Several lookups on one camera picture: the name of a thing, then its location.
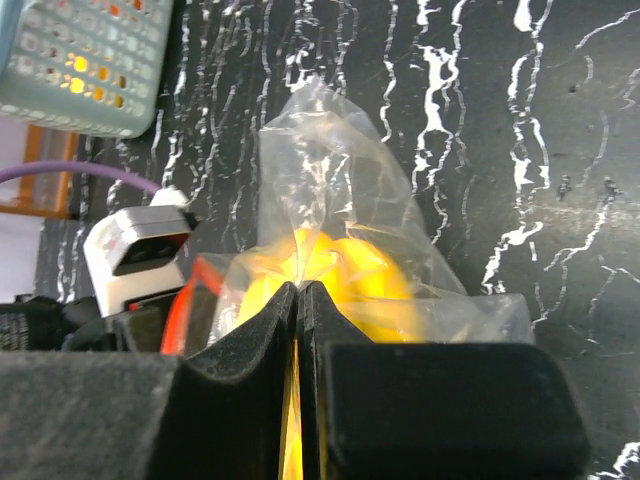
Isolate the clear zip bag with fruit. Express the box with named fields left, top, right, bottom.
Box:
left=161, top=76, right=535, bottom=354

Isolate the fake yellow bell pepper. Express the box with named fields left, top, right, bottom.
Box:
left=43, top=53, right=127, bottom=110

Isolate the teal plastic basket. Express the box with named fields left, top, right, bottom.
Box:
left=1, top=0, right=174, bottom=138

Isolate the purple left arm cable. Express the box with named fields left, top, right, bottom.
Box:
left=0, top=160, right=162, bottom=197

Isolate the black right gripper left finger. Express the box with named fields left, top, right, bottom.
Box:
left=1, top=284, right=296, bottom=479

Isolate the orange wooden rack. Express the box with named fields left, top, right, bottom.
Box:
left=1, top=125, right=79, bottom=220

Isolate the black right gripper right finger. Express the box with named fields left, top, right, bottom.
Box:
left=296, top=279, right=592, bottom=480

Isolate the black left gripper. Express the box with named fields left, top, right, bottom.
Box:
left=1, top=294, right=173, bottom=353

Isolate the fake banana bunch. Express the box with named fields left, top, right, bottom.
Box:
left=225, top=229, right=426, bottom=479

